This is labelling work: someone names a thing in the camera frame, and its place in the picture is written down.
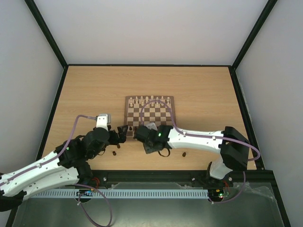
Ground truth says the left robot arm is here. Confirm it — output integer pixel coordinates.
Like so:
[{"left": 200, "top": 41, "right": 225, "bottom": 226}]
[{"left": 0, "top": 125, "right": 128, "bottom": 212}]

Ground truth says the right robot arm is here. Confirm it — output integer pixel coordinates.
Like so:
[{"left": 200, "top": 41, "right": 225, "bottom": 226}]
[{"left": 134, "top": 123, "right": 249, "bottom": 185}]

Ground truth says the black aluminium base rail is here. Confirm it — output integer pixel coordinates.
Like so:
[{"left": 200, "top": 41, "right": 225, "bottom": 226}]
[{"left": 92, "top": 170, "right": 277, "bottom": 188}]

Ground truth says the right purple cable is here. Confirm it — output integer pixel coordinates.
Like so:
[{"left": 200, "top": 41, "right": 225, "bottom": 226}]
[{"left": 139, "top": 100, "right": 261, "bottom": 205}]

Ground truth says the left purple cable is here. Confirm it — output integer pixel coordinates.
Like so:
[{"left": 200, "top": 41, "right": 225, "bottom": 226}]
[{"left": 0, "top": 114, "right": 113, "bottom": 227}]

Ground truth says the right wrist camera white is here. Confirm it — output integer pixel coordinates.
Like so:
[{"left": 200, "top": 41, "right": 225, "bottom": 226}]
[{"left": 145, "top": 122, "right": 158, "bottom": 131}]

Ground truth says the light blue cable duct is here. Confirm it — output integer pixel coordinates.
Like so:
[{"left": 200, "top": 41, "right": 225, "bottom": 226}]
[{"left": 33, "top": 189, "right": 209, "bottom": 199}]

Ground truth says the wooden chess board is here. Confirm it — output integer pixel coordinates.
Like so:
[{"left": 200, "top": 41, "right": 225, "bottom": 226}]
[{"left": 124, "top": 95, "right": 176, "bottom": 142}]

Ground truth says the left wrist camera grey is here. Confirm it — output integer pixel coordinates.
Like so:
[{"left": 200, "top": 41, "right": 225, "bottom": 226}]
[{"left": 96, "top": 113, "right": 111, "bottom": 130}]

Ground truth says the black enclosure frame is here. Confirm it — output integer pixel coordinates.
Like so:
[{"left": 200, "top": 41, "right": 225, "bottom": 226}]
[{"left": 0, "top": 0, "right": 303, "bottom": 227}]

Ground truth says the purple cable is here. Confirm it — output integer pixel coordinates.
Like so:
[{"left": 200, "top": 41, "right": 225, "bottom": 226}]
[
  {"left": 139, "top": 100, "right": 261, "bottom": 205},
  {"left": 0, "top": 114, "right": 113, "bottom": 227}
]

